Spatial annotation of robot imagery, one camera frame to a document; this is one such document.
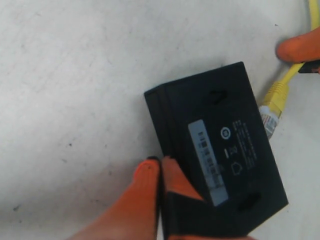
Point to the black rectangular adapter box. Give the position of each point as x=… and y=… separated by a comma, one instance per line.
x=211, y=125

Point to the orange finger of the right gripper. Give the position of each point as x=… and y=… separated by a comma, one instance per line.
x=301, y=48
x=311, y=67

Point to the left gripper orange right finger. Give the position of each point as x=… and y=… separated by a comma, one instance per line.
x=185, y=213

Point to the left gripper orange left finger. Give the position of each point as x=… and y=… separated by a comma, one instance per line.
x=134, y=216

